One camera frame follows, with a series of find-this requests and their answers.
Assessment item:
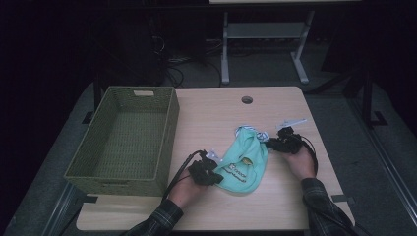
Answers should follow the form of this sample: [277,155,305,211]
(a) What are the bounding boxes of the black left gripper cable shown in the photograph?
[161,149,206,202]

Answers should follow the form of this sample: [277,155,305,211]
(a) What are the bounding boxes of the white metal table frame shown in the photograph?
[219,10,316,86]

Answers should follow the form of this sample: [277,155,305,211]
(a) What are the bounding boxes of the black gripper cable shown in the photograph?
[298,134,320,175]
[161,149,206,202]

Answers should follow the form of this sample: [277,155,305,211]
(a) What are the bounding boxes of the black metal stand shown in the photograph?
[342,62,389,130]

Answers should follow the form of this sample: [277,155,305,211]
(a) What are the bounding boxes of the mint green small shirt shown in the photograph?
[214,124,271,196]

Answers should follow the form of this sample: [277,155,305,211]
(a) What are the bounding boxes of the green woven basket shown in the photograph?
[63,86,181,198]

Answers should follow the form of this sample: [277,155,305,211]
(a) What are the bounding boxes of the person's left hand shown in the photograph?
[167,176,207,211]

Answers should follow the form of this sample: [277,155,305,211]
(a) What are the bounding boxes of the person's right hand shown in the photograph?
[280,145,318,182]

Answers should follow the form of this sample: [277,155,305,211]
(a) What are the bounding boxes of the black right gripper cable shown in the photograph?
[298,134,320,175]

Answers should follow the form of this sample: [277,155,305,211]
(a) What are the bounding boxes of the black post with foot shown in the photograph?
[81,73,103,126]

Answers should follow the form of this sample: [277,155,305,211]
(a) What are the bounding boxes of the tangle of floor cables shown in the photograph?
[149,33,224,89]

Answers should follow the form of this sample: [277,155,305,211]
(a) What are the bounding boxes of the aluminium floor rail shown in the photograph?
[40,181,87,236]
[346,97,417,228]

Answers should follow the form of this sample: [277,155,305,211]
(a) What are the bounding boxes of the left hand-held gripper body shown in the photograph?
[187,148,224,187]

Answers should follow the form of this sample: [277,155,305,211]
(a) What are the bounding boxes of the grey tape strip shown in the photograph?
[329,194,356,205]

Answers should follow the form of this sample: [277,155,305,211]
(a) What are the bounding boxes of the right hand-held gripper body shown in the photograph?
[275,118,309,155]

